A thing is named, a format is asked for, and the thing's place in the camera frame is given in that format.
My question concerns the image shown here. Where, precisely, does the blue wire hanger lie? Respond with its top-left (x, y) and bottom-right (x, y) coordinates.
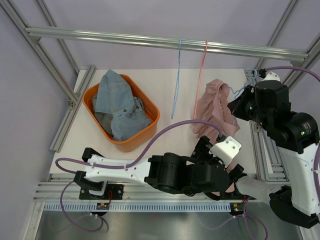
top-left (171, 38), bottom-right (182, 120)
top-left (222, 68), bottom-right (258, 102)

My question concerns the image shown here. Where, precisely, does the pink skirt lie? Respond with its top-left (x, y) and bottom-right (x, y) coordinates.
top-left (193, 79), bottom-right (240, 145)

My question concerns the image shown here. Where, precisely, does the pink wire hanger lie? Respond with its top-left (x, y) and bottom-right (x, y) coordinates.
top-left (193, 39), bottom-right (208, 120)

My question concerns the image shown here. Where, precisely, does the light blue denim skirt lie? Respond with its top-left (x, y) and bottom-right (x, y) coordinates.
top-left (92, 69), bottom-right (151, 142)

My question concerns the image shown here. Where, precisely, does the grey skirt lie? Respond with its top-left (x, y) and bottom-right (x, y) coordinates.
top-left (94, 112), bottom-right (113, 134)

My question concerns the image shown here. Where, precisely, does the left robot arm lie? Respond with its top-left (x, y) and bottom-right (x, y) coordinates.
top-left (73, 136), bottom-right (246, 201)

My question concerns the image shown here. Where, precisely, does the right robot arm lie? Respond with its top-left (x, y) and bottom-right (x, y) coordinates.
top-left (226, 80), bottom-right (320, 229)

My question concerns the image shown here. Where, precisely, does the orange plastic basket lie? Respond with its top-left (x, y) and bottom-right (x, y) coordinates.
top-left (82, 74), bottom-right (160, 152)

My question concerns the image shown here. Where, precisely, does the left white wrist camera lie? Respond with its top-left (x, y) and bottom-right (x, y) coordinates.
top-left (209, 135), bottom-right (242, 168)

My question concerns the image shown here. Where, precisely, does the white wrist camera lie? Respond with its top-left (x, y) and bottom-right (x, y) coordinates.
top-left (257, 68), bottom-right (281, 83)
top-left (209, 135), bottom-right (242, 168)

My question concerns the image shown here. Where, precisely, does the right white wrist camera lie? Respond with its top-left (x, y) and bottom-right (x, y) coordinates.
top-left (257, 68), bottom-right (281, 83)

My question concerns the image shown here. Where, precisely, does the white slotted cable duct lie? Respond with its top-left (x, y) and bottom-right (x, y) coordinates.
top-left (43, 202), bottom-right (232, 213)

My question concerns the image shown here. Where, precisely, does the aluminium hanging rail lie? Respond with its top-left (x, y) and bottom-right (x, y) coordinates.
top-left (25, 26), bottom-right (309, 63)

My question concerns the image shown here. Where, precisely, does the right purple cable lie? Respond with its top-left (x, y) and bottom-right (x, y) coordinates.
top-left (264, 65), bottom-right (320, 173)

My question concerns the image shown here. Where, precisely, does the purple cable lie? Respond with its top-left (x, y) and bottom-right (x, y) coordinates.
top-left (264, 65), bottom-right (320, 173)
top-left (54, 119), bottom-right (226, 174)

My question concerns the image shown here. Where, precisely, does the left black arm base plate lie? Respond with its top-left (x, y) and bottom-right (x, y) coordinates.
top-left (79, 183), bottom-right (124, 201)

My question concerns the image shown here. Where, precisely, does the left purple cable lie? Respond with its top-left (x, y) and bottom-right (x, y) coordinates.
top-left (54, 119), bottom-right (226, 174)

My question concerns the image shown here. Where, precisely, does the aluminium frame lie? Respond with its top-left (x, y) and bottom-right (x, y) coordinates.
top-left (0, 0), bottom-right (320, 240)

